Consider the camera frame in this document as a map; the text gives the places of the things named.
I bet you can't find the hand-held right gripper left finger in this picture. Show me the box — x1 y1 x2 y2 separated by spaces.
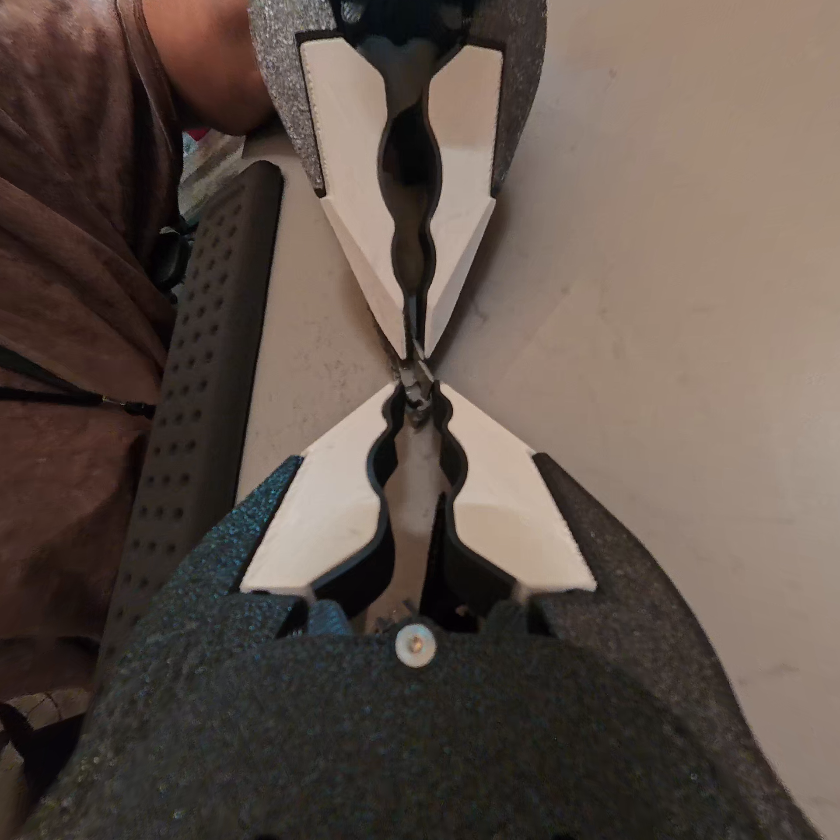
240 382 403 618

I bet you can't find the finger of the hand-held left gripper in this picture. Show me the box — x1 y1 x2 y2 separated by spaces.
420 45 505 361
301 39 411 361

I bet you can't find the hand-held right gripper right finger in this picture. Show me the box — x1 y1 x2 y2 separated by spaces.
425 382 598 618

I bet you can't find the grey toy track chain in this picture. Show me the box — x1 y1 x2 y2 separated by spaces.
402 289 434 388

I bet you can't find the person's left forearm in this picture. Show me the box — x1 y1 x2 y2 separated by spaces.
141 0 273 135

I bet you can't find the grey desk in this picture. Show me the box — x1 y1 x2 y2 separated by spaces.
233 0 840 840

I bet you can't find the black perforated pad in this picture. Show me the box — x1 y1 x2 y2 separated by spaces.
97 159 284 657

